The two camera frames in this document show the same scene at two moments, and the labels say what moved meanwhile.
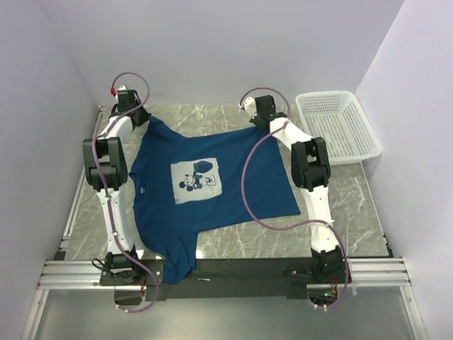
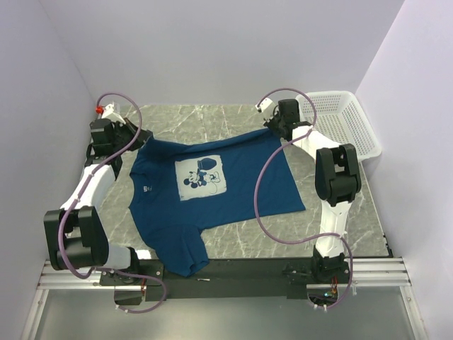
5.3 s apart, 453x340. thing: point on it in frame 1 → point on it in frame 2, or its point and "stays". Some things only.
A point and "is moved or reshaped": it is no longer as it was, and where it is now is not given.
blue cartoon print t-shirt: [188, 187] is moved or reshaped
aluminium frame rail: [379, 272] stays
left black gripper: [140, 115] → [134, 132]
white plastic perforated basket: [340, 119] stays
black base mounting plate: [228, 280] stays
